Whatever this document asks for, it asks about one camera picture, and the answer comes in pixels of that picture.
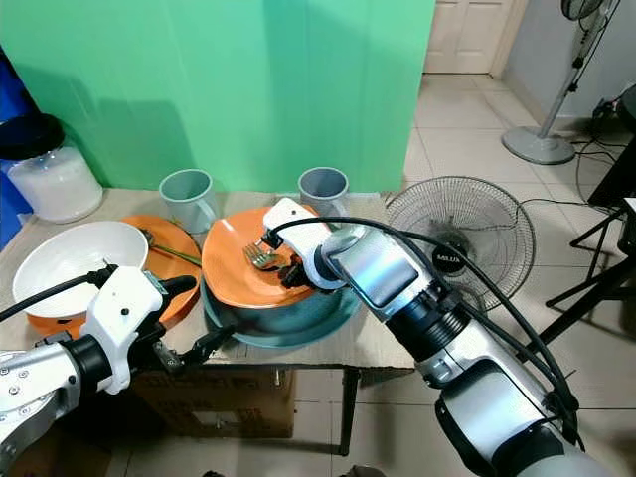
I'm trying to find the black metal stand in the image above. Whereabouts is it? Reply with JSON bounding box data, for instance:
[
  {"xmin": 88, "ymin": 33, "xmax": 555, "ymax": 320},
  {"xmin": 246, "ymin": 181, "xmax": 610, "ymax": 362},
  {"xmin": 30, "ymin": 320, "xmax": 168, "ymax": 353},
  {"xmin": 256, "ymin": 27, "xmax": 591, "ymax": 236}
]
[{"xmin": 546, "ymin": 197, "xmax": 636, "ymax": 345}]

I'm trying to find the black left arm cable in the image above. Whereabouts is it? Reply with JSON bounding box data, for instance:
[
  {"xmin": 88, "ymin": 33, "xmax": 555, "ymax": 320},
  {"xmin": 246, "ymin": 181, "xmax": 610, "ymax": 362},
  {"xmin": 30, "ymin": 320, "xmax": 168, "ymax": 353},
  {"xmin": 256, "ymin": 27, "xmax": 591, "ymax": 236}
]
[{"xmin": 0, "ymin": 263, "xmax": 118, "ymax": 322}]

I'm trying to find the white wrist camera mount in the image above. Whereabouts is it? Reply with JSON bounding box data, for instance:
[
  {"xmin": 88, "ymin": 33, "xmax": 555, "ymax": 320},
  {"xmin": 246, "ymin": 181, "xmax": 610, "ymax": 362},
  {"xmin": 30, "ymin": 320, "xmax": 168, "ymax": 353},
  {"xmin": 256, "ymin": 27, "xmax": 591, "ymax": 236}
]
[
  {"xmin": 262, "ymin": 197, "xmax": 345, "ymax": 290},
  {"xmin": 79, "ymin": 265, "xmax": 166, "ymax": 395}
]

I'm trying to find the green backdrop screen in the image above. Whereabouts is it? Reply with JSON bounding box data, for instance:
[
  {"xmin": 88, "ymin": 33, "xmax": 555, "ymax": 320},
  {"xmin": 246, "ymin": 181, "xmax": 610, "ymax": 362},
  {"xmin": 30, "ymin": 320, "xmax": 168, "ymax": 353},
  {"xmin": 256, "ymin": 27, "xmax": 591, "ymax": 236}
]
[{"xmin": 0, "ymin": 0, "xmax": 437, "ymax": 196}]

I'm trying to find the blue panel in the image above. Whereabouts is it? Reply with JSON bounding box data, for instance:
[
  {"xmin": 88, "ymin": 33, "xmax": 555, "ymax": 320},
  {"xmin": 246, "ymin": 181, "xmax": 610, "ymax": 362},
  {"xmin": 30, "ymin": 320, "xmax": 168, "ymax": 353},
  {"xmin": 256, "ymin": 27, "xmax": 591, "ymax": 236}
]
[{"xmin": 0, "ymin": 58, "xmax": 33, "ymax": 249}]

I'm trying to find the orange plate under bowl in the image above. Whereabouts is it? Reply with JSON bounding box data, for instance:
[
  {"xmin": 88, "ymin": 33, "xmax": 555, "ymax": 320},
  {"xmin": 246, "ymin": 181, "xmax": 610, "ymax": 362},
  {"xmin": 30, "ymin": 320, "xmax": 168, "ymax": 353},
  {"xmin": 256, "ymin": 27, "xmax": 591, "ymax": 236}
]
[{"xmin": 24, "ymin": 213, "xmax": 204, "ymax": 340}]

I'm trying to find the black wire grill fan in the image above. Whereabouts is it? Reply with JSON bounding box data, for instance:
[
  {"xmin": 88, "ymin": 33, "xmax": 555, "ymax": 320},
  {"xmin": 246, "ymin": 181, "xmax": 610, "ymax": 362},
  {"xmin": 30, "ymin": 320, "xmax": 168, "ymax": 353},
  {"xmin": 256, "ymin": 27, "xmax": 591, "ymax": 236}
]
[{"xmin": 385, "ymin": 175, "xmax": 537, "ymax": 311}]

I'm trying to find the orange plate with fork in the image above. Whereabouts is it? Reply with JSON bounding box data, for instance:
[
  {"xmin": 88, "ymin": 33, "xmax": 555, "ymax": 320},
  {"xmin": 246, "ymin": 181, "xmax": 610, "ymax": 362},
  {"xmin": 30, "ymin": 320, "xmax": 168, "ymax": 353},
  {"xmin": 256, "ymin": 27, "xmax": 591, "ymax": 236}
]
[{"xmin": 201, "ymin": 206, "xmax": 351, "ymax": 310}]

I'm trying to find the clear jar with black lid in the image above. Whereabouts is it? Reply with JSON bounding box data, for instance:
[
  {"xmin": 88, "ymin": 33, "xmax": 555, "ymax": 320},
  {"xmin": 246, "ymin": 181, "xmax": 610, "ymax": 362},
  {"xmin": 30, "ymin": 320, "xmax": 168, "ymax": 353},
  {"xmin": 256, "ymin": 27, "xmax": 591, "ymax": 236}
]
[{"xmin": 0, "ymin": 112, "xmax": 106, "ymax": 226}]

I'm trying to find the beige table covering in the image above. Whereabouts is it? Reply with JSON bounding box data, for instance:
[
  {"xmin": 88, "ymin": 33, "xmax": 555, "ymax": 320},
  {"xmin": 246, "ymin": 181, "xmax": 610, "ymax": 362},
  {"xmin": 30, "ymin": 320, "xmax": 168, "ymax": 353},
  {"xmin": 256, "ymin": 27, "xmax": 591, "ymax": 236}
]
[{"xmin": 0, "ymin": 188, "xmax": 420, "ymax": 375}]

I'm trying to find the green handled utensil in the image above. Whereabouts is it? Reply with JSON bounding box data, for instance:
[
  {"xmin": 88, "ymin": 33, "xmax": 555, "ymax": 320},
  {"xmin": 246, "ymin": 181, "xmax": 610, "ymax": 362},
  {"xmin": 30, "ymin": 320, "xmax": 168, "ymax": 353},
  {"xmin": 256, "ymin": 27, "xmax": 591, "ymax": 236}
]
[{"xmin": 143, "ymin": 230, "xmax": 210, "ymax": 268}]

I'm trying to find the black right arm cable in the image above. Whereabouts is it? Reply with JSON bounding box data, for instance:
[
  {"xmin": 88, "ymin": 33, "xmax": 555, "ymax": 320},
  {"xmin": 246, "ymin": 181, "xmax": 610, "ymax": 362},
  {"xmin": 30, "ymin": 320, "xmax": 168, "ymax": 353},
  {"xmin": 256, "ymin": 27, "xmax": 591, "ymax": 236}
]
[{"xmin": 266, "ymin": 215, "xmax": 584, "ymax": 440}]

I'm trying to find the black table leg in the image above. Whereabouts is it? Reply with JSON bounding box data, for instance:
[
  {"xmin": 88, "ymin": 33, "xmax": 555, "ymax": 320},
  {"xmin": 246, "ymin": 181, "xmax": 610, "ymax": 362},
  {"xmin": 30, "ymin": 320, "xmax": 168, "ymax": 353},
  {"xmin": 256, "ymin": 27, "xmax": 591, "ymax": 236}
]
[{"xmin": 337, "ymin": 367, "xmax": 363, "ymax": 459}]

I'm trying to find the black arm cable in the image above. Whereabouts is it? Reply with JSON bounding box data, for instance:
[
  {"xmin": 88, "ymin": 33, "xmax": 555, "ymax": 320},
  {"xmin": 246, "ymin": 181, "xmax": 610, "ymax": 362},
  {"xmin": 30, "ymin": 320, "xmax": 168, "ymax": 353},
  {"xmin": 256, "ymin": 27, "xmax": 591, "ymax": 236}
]
[
  {"xmin": 266, "ymin": 215, "xmax": 584, "ymax": 440},
  {"xmin": 0, "ymin": 263, "xmax": 118, "ymax": 322}
]

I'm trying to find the grey-blue plastic cup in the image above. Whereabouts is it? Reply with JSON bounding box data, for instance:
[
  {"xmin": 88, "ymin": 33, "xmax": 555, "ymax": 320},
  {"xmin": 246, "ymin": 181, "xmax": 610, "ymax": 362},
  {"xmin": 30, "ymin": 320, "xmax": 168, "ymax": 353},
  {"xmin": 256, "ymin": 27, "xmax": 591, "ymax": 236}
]
[
  {"xmin": 297, "ymin": 166, "xmax": 350, "ymax": 219},
  {"xmin": 158, "ymin": 168, "xmax": 216, "ymax": 236}
]

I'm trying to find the metal fork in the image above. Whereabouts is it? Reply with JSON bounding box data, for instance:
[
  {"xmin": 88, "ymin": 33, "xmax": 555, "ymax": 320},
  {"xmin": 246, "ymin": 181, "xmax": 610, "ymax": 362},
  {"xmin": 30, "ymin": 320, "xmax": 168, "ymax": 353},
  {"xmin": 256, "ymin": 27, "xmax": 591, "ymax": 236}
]
[{"xmin": 242, "ymin": 242, "xmax": 285, "ymax": 272}]

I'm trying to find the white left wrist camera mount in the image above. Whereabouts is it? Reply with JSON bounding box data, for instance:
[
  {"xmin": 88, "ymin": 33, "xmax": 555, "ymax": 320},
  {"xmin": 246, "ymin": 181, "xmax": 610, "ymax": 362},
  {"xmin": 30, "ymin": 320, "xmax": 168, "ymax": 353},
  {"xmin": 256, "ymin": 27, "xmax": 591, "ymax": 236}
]
[{"xmin": 79, "ymin": 265, "xmax": 166, "ymax": 395}]

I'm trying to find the teal plate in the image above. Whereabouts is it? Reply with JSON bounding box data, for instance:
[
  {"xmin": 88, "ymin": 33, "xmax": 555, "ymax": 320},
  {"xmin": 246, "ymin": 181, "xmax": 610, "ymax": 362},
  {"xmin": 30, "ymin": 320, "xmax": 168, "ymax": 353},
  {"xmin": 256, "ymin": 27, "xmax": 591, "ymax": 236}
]
[{"xmin": 201, "ymin": 278, "xmax": 361, "ymax": 350}]

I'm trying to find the white door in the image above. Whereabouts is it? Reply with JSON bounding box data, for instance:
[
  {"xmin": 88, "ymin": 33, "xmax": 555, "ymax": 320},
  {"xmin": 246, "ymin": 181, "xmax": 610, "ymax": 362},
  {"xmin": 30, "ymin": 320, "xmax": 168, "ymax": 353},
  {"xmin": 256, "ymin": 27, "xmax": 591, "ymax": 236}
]
[{"xmin": 421, "ymin": 0, "xmax": 529, "ymax": 77}]

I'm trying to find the brown cardboard box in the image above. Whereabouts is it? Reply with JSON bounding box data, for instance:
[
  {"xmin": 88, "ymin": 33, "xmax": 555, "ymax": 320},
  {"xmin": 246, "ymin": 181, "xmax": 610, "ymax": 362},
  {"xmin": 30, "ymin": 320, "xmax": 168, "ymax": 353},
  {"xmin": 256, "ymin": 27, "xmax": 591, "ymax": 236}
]
[{"xmin": 133, "ymin": 367, "xmax": 300, "ymax": 439}]

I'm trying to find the grey standing pedestal fan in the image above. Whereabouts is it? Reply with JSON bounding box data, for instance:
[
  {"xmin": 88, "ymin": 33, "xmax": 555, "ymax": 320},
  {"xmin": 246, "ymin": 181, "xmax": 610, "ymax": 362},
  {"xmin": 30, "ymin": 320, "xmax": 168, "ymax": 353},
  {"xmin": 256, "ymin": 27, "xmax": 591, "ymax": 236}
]
[{"xmin": 501, "ymin": 0, "xmax": 623, "ymax": 166}]

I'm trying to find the black furniture piece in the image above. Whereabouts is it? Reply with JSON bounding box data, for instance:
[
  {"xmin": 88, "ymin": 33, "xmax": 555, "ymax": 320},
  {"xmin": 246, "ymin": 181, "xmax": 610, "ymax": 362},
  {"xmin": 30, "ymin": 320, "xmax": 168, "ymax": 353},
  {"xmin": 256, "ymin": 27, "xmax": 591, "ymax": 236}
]
[{"xmin": 589, "ymin": 83, "xmax": 636, "ymax": 212}]

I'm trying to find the white bowl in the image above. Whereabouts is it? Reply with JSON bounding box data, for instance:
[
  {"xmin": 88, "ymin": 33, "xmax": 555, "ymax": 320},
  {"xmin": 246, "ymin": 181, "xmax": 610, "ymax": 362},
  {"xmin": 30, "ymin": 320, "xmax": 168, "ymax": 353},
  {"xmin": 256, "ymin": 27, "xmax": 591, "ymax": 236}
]
[{"xmin": 12, "ymin": 221, "xmax": 151, "ymax": 320}]

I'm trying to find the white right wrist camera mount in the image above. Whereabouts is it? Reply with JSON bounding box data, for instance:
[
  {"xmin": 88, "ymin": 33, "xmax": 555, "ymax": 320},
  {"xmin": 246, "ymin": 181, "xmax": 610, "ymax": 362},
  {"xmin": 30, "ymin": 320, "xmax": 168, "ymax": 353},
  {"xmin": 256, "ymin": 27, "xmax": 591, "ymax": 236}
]
[{"xmin": 262, "ymin": 197, "xmax": 345, "ymax": 290}]

